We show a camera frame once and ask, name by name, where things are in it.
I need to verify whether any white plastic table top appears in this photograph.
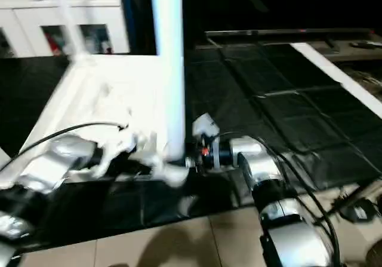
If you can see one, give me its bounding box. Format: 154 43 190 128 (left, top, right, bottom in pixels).
17 53 193 188

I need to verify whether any black work mat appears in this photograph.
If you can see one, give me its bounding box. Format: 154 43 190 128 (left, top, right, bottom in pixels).
0 39 382 251

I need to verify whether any red bottle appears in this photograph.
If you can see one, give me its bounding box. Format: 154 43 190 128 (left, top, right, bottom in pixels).
51 30 65 55

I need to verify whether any black metal stand tube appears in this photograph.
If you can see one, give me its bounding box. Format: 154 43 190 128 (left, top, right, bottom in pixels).
321 180 382 221

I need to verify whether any white edge strip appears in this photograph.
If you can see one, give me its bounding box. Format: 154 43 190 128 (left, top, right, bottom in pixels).
289 41 382 119

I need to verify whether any black box white label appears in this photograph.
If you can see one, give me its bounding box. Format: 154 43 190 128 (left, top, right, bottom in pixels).
345 200 375 221

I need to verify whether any white glass-door cabinet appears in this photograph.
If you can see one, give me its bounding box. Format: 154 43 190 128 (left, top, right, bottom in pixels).
0 0 132 60

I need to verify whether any black remote control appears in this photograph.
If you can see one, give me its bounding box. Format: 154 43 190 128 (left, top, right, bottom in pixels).
351 39 382 48

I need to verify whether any black metal rail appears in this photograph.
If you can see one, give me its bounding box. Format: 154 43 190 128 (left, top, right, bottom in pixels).
205 28 382 42

